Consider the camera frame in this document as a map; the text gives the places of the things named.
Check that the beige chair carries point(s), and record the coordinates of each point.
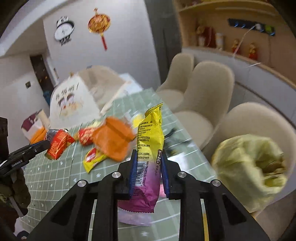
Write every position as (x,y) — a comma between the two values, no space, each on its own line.
(172,90)
(206,100)
(257,119)

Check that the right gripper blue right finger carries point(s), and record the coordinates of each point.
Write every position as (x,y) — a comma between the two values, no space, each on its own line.
(165,174)

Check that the far beige chair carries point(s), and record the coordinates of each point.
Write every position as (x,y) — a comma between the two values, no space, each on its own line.
(172,90)

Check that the black power strip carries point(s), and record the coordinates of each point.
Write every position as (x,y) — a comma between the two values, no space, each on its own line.
(251,25)

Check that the orange snack bag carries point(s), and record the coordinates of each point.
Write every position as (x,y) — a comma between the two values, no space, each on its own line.
(113,138)

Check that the green trash bag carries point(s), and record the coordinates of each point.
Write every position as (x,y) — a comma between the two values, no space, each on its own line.
(252,168)

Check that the white cartoon paper bag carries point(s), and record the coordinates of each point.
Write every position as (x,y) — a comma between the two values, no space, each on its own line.
(72,104)

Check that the yellow purple snack packet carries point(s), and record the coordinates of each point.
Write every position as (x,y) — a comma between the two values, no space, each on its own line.
(146,182)

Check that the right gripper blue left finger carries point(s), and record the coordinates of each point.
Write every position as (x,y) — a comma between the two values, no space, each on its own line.
(133,172)

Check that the near beige chair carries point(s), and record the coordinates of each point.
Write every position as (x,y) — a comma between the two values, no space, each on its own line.
(257,119)

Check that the red round snack packet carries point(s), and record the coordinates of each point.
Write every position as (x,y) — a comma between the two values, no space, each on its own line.
(84,136)

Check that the panda wall clock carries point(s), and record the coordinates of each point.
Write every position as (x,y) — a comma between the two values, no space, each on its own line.
(64,29)

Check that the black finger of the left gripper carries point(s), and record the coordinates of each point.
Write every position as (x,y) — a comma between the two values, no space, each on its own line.
(22,157)

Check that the yellow red candy wrapper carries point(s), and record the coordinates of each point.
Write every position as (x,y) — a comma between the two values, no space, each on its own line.
(93,158)

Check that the wooden shelf cabinet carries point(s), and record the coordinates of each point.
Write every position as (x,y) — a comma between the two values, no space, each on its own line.
(203,25)

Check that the middle beige chair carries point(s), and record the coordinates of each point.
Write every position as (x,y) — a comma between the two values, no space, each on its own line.
(206,100)

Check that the red gold hanging ornament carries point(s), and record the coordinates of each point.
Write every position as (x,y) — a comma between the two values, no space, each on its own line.
(99,24)

